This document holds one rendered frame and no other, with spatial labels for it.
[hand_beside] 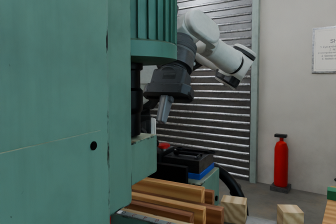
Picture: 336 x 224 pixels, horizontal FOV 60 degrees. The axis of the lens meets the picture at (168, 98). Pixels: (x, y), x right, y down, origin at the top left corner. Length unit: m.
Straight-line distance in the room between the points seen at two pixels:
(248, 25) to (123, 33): 3.20
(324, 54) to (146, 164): 2.97
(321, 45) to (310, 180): 1.40
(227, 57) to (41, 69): 0.66
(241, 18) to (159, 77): 2.96
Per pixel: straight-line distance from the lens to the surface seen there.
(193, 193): 0.55
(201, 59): 1.05
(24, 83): 0.22
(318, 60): 3.35
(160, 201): 0.54
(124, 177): 0.39
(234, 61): 0.85
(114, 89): 0.36
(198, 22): 0.73
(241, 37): 3.54
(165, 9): 0.45
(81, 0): 0.27
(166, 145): 0.66
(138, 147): 0.48
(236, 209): 0.59
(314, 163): 3.47
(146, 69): 1.07
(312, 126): 3.40
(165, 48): 0.44
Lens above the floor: 1.16
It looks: 3 degrees down
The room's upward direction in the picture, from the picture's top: straight up
